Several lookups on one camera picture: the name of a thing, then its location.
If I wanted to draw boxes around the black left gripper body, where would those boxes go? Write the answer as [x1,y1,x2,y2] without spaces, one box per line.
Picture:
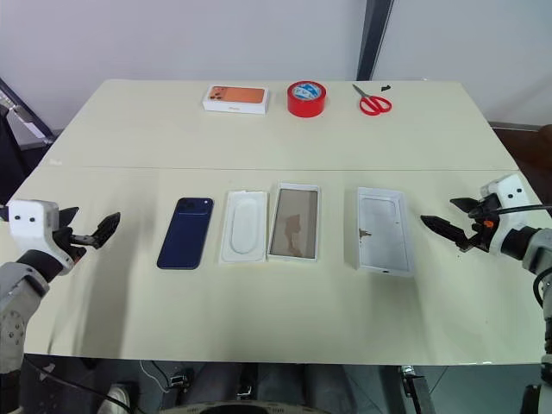
[51,225,94,262]

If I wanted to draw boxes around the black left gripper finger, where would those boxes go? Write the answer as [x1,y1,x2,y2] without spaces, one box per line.
[87,211,122,251]
[57,206,81,230]

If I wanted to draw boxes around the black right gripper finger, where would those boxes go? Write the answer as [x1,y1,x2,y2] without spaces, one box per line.
[448,197,480,213]
[419,214,467,247]

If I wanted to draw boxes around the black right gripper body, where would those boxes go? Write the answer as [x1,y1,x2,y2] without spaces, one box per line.
[458,196,502,254]

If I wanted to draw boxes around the dark blue smartphone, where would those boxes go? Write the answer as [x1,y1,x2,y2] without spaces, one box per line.
[155,197,216,272]

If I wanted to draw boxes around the white plastic tray insert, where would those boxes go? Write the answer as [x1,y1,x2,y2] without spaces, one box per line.
[218,189,270,266]

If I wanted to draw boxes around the orange printed phone box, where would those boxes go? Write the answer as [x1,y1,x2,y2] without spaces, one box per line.
[201,84,272,116]

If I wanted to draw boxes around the dark brown furniture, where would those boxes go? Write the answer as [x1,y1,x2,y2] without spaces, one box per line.
[490,122,552,208]

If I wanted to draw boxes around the white shoe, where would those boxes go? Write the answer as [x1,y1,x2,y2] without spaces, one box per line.
[106,384,131,414]

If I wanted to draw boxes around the metal table leg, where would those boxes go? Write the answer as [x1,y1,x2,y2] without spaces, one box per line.
[399,365,437,414]

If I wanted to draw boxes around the red tape roll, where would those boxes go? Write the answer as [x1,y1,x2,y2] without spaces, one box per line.
[285,79,328,118]

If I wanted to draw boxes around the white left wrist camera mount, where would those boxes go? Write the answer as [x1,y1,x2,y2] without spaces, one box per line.
[7,199,75,277]

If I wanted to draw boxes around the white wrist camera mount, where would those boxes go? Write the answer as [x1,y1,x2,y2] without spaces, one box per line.
[479,173,534,256]
[7,199,75,277]

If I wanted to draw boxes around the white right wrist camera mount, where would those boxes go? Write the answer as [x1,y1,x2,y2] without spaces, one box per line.
[479,173,534,256]

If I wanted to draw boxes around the grey metal frame bar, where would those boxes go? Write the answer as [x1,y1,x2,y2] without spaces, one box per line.
[0,77,56,144]

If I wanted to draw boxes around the red handled scissors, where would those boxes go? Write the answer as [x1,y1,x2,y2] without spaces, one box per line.
[351,83,393,116]

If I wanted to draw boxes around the dark grey vertical post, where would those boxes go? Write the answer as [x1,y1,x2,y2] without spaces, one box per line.
[354,0,396,81]

